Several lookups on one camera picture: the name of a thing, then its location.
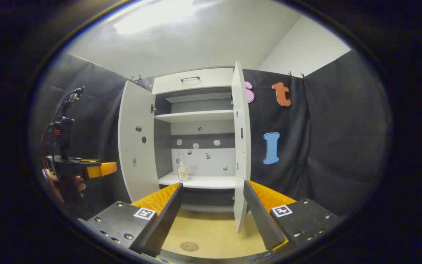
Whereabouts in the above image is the white and grey cabinet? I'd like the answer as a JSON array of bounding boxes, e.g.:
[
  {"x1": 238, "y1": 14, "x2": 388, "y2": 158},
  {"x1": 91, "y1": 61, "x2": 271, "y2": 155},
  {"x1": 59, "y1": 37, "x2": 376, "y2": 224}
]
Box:
[{"x1": 152, "y1": 66, "x2": 246, "y2": 213}]

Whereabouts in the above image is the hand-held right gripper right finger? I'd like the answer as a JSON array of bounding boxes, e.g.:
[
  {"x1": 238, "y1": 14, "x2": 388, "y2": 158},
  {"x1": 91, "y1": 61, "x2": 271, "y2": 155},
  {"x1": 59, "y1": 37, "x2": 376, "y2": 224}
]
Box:
[{"x1": 243, "y1": 180, "x2": 343, "y2": 252}]

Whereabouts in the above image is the white cabinet door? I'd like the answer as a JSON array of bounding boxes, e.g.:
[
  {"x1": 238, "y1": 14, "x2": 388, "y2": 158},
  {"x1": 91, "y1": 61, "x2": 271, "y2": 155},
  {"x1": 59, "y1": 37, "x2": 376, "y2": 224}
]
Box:
[
  {"x1": 231, "y1": 61, "x2": 252, "y2": 234},
  {"x1": 118, "y1": 80, "x2": 160, "y2": 203}
]

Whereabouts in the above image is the clear glass bottle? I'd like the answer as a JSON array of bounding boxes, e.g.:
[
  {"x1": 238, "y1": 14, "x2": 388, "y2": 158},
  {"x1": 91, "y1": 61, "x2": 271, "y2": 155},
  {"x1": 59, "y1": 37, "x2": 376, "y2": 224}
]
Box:
[{"x1": 177, "y1": 153, "x2": 189, "y2": 183}]

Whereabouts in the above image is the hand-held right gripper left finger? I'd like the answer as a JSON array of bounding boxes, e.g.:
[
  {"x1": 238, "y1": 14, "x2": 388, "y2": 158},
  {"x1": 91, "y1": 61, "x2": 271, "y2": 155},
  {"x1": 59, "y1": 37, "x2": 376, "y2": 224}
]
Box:
[{"x1": 76, "y1": 182, "x2": 184, "y2": 258}]

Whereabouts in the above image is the round brown coaster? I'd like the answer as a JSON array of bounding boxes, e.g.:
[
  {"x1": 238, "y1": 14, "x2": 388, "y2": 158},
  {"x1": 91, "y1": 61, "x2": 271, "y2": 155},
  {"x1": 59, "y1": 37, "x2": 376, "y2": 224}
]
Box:
[{"x1": 179, "y1": 241, "x2": 200, "y2": 252}]

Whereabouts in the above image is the black backdrop cloth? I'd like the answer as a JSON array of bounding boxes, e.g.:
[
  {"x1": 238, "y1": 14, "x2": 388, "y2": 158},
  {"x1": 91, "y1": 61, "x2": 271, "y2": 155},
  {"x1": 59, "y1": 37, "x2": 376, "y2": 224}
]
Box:
[{"x1": 32, "y1": 49, "x2": 393, "y2": 220}]

